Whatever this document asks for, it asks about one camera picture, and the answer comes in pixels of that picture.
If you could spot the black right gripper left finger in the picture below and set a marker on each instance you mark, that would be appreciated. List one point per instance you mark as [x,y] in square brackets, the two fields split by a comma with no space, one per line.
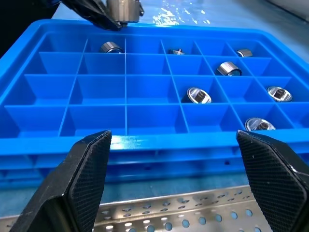
[72,188]

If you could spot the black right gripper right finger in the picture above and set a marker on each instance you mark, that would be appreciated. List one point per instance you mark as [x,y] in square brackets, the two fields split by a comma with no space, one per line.
[277,178]

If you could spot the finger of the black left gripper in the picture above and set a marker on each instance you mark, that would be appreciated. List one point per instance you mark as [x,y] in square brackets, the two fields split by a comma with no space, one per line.
[91,12]
[141,11]

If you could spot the blue plastic compartment tray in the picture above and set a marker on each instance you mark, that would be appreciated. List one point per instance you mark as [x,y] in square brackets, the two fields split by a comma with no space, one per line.
[149,89]

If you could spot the perforated steel tray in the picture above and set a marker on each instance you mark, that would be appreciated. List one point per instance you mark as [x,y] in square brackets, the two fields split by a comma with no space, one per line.
[173,212]

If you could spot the small metal roller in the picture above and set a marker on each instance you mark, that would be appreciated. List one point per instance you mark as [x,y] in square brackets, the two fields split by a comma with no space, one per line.
[176,51]

